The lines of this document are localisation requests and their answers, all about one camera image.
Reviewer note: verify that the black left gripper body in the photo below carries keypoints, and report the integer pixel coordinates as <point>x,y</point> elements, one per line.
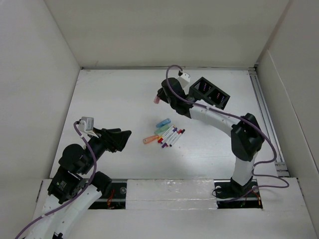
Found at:
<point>100,144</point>

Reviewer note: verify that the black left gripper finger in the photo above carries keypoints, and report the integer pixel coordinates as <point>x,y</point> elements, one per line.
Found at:
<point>119,141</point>
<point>110,132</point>

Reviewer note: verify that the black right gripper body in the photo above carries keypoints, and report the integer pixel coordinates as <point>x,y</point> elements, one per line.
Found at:
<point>163,96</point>

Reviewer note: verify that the blue highlighter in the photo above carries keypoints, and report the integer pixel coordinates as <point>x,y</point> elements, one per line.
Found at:
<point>163,123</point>

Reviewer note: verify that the pink highlighter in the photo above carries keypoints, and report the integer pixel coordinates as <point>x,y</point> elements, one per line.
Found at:
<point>157,99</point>

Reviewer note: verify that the green highlighter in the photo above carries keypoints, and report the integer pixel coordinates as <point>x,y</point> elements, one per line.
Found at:
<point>161,130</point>

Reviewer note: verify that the orange highlighter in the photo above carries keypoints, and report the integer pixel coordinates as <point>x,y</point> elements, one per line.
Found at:
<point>150,139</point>

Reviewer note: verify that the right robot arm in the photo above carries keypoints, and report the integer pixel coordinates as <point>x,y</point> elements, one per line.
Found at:
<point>201,103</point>

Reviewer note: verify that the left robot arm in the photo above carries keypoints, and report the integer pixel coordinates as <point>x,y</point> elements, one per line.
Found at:
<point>77,183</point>

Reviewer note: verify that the purple cap marker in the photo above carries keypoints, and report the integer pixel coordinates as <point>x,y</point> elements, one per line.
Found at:
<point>166,140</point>

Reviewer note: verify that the red cap marker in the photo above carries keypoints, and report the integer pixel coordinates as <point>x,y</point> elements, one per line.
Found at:
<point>160,140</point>
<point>174,137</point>

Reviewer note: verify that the black two-compartment pen holder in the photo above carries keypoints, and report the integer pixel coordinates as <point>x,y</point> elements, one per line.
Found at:
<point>203,89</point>

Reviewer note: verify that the black cap marker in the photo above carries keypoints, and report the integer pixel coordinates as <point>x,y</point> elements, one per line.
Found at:
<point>176,138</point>

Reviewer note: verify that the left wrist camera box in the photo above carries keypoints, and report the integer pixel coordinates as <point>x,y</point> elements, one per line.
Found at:
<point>86,124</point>

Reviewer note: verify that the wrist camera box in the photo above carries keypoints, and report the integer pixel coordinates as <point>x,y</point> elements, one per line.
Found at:
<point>86,124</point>
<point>183,78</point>

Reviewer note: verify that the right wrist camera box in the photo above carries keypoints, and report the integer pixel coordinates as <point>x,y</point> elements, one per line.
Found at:
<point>183,78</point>

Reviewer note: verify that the aluminium rail right side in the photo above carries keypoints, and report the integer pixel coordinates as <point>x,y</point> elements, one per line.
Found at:
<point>280,164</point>

